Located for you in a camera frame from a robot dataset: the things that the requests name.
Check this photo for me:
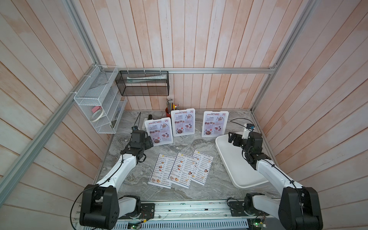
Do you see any white wire mesh shelf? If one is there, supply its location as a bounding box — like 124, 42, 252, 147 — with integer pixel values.
74, 65, 127, 134

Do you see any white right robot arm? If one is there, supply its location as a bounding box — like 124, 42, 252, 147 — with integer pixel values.
228, 132, 323, 230

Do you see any white menu holder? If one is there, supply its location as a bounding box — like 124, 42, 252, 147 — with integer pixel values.
143, 116, 174, 147
170, 108, 196, 138
201, 111, 230, 138

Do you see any Dim Sum Inn menu front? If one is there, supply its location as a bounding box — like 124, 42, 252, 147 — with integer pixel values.
192, 149, 214, 186

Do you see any red metal pen cup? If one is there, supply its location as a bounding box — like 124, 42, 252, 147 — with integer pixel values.
165, 108, 171, 117

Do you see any white tape roll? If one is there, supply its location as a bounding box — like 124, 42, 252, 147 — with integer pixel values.
90, 109, 104, 123

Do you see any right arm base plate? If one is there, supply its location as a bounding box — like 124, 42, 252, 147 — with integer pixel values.
226, 199, 268, 217

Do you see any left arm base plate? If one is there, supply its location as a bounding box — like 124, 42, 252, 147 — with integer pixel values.
118, 203, 155, 220

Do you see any white plastic tray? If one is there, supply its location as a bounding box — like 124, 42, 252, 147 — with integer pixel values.
215, 135, 268, 189

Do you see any dim sum inn menu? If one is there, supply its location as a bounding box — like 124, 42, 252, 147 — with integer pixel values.
148, 154, 176, 189
192, 149, 214, 186
168, 152, 197, 188

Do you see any black mesh basket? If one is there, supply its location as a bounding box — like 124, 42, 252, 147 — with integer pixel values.
115, 70, 170, 97

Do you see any pencils and pens bundle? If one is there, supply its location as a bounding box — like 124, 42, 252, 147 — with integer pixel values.
166, 99, 180, 113

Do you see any special menu sheet top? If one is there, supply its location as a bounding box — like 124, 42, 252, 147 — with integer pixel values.
146, 120, 173, 145

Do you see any aluminium front rail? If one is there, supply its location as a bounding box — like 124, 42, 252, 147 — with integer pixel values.
73, 197, 312, 230

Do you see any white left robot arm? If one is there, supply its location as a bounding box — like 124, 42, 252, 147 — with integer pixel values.
79, 130, 153, 230

